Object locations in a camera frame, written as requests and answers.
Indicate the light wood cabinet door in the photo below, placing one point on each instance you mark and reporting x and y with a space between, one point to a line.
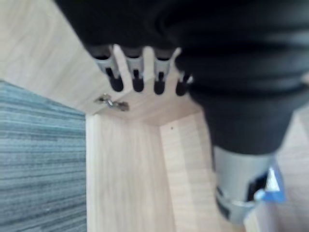
36 43

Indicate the light wood office cabinet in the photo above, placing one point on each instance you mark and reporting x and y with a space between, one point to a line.
125 169

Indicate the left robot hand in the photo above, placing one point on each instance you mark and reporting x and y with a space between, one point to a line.
229 60

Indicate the blue folder with label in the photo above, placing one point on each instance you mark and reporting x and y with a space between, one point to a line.
275 195

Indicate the metal cabinet hinge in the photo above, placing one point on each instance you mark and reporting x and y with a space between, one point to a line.
111 103

